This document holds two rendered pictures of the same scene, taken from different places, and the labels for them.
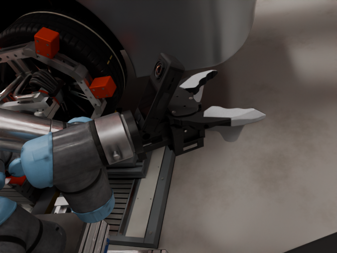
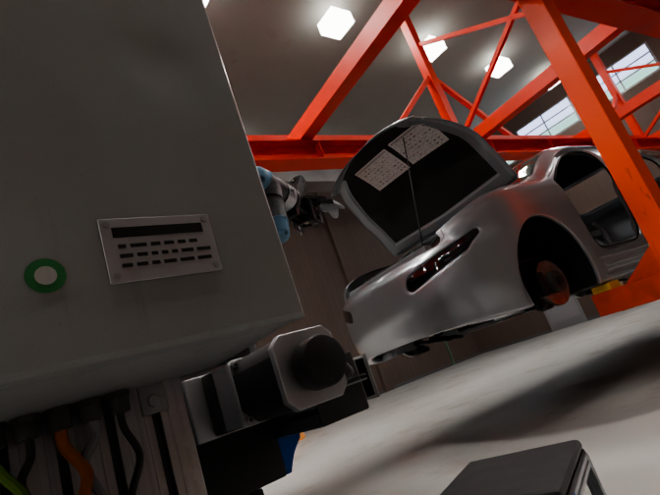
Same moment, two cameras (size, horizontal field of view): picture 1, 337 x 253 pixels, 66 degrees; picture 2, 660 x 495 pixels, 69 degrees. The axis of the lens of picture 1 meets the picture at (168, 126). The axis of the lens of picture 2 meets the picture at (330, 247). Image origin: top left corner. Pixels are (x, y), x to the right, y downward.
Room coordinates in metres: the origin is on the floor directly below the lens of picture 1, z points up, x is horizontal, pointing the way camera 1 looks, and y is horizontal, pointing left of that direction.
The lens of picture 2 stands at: (-0.32, 1.10, 0.70)
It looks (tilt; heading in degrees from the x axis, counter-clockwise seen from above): 15 degrees up; 298
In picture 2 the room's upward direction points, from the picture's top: 19 degrees counter-clockwise
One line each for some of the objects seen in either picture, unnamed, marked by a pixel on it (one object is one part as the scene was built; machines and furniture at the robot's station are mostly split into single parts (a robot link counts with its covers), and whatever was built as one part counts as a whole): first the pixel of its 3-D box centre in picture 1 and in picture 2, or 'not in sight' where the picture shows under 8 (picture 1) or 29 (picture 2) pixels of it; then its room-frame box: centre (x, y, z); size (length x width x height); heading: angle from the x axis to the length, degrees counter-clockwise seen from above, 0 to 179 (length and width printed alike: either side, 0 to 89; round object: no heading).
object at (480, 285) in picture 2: not in sight; (546, 225); (0.09, -4.28, 1.49); 4.95 x 1.86 x 1.59; 63
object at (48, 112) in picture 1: (47, 109); not in sight; (0.96, 0.44, 0.93); 0.09 x 0.05 x 0.05; 153
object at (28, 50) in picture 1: (49, 95); not in sight; (1.22, 0.50, 0.85); 0.54 x 0.07 x 0.54; 63
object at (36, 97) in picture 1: (28, 79); not in sight; (1.07, 0.46, 1.03); 0.19 x 0.18 x 0.11; 153
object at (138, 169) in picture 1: (118, 153); not in sight; (1.37, 0.42, 0.13); 0.50 x 0.36 x 0.10; 63
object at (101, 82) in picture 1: (103, 87); not in sight; (1.08, 0.21, 0.85); 0.09 x 0.08 x 0.07; 63
